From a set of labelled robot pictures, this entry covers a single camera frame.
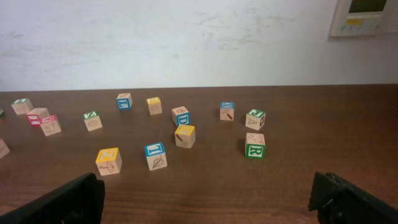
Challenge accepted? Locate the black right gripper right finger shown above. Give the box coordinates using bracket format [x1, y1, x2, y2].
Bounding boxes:
[308, 172, 397, 224]

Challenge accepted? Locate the blue letter I block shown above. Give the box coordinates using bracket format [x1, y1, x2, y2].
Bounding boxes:
[144, 142, 167, 170]

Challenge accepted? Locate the green letter Z block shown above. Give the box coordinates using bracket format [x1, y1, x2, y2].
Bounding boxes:
[83, 111, 103, 131]

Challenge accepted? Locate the yellow umbrella block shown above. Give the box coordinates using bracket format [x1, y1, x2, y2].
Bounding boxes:
[96, 147, 123, 176]

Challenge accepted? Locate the red letter A block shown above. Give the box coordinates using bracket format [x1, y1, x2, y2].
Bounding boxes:
[40, 115, 62, 136]

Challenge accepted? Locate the green letter T block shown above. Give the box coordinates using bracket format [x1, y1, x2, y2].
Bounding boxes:
[11, 98, 34, 115]

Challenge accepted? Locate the beige wall control panel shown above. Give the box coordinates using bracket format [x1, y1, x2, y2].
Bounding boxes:
[329, 0, 397, 38]

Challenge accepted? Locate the red letter O block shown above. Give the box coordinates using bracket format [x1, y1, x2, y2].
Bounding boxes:
[0, 139, 10, 159]

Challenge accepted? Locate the yellow block right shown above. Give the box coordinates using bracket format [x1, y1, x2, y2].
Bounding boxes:
[175, 124, 196, 148]

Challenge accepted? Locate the green letter J block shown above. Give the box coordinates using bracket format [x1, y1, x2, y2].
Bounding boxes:
[245, 109, 266, 131]

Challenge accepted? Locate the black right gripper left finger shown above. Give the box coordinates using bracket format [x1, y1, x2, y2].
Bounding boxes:
[1, 172, 105, 224]

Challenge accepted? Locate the yellow block top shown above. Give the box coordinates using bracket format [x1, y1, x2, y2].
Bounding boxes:
[146, 96, 162, 115]

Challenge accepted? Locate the wooden block blue side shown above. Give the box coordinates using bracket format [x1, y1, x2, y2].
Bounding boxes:
[116, 93, 132, 110]

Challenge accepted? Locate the wooden block blue D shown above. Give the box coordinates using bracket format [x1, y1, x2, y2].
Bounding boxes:
[172, 106, 191, 127]

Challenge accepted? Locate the blue letter K block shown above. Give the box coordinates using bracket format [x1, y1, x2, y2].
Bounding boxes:
[220, 102, 235, 121]

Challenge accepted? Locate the wooden block green R side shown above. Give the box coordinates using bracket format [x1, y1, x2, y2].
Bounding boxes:
[245, 133, 266, 159]

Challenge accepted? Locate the wooden block red side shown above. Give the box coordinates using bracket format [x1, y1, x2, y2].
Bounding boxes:
[26, 108, 50, 126]

